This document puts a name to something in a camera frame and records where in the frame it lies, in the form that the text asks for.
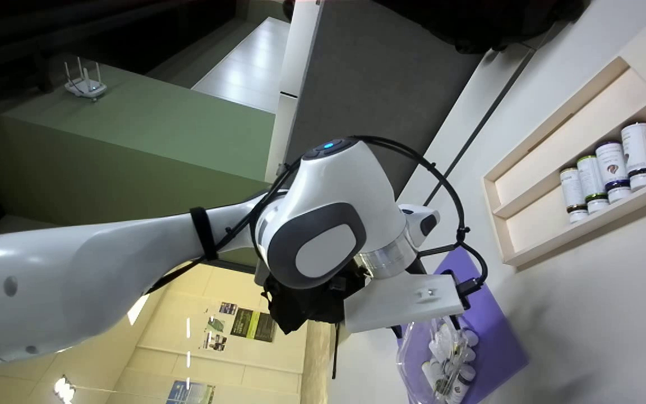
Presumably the grey desk partition panel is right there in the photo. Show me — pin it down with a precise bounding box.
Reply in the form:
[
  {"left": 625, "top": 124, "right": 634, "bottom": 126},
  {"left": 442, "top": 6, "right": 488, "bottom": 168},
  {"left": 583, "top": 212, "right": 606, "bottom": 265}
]
[{"left": 265, "top": 0, "right": 488, "bottom": 209}]

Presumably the purple mat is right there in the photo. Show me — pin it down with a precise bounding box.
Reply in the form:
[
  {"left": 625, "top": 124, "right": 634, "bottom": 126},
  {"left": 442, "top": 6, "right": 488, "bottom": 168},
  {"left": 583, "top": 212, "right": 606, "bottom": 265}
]
[{"left": 394, "top": 247, "right": 532, "bottom": 404}]

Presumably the black draped cover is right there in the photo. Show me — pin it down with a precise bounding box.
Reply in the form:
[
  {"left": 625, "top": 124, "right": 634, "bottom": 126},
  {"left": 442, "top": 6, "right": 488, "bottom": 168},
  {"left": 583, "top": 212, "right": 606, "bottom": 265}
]
[{"left": 376, "top": 0, "right": 590, "bottom": 56}]

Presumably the white bottle with blue band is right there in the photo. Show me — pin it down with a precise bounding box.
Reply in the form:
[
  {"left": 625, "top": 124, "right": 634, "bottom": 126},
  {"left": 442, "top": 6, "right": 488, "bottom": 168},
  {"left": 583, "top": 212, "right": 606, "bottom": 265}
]
[
  {"left": 594, "top": 140, "right": 632, "bottom": 204},
  {"left": 577, "top": 154, "right": 609, "bottom": 215},
  {"left": 620, "top": 119, "right": 646, "bottom": 193},
  {"left": 558, "top": 164, "right": 590, "bottom": 224}
]

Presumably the light wooden tray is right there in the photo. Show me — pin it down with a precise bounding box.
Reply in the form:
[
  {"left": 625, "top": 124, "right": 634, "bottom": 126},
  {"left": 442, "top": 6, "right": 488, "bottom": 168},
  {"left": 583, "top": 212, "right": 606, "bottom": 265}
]
[{"left": 482, "top": 25, "right": 646, "bottom": 273}]

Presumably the white wifi router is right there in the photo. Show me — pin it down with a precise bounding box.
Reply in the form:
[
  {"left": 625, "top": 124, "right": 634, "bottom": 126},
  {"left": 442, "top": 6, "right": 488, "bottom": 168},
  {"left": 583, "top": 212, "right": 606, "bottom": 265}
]
[{"left": 61, "top": 56, "right": 109, "bottom": 104}]

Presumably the black velcro strap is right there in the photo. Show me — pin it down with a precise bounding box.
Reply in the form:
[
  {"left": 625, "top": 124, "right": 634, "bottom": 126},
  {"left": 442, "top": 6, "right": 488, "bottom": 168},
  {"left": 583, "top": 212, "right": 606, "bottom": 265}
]
[{"left": 188, "top": 204, "right": 219, "bottom": 264}]

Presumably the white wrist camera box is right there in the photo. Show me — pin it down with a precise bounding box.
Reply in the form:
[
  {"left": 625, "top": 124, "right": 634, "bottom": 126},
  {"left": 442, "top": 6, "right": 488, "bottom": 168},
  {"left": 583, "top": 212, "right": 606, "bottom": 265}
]
[{"left": 344, "top": 270, "right": 468, "bottom": 337}]

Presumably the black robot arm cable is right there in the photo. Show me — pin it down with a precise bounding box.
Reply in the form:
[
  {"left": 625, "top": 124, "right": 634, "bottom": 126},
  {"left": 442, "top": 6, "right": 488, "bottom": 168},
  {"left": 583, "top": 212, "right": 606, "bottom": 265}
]
[{"left": 145, "top": 133, "right": 491, "bottom": 302}]

